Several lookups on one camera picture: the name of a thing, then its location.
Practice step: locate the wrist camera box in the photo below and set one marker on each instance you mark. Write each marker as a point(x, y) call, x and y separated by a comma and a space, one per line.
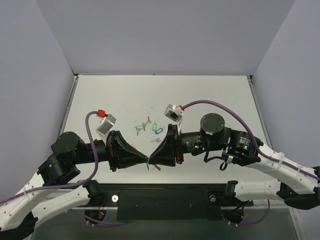
point(174, 112)
point(106, 124)

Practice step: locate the loose silver key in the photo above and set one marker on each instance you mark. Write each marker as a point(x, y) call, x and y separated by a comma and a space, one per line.
point(157, 140)

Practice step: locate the green key tag right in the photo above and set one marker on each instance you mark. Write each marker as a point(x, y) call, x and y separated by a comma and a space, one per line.
point(154, 127)

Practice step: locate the green key tag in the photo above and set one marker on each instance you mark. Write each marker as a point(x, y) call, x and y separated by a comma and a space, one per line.
point(140, 127)
point(154, 127)

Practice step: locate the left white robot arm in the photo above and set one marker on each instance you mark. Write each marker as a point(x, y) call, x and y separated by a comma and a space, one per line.
point(64, 181)

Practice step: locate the blue clear key tag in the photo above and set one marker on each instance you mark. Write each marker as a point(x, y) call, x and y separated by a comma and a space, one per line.
point(159, 130)

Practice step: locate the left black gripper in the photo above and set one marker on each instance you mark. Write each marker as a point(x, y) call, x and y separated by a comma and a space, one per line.
point(111, 151)

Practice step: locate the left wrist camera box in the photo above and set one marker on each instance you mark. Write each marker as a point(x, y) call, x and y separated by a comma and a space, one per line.
point(106, 124)

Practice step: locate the grey key top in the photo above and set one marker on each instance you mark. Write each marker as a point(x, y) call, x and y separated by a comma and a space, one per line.
point(148, 120)

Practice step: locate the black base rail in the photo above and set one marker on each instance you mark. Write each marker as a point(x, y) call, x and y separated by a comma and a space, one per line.
point(174, 201)

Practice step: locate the green key tag left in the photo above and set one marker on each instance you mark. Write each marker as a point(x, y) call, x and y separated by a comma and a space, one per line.
point(140, 127)

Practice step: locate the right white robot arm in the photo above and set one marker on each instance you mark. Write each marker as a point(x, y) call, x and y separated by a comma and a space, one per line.
point(291, 183)

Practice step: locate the grey key by green tag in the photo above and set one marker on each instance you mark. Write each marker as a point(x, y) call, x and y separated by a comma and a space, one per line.
point(144, 124)

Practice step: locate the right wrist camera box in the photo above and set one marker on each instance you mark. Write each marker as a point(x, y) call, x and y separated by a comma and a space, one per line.
point(174, 112)

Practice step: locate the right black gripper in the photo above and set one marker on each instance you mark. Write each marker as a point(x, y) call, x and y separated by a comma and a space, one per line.
point(174, 145)

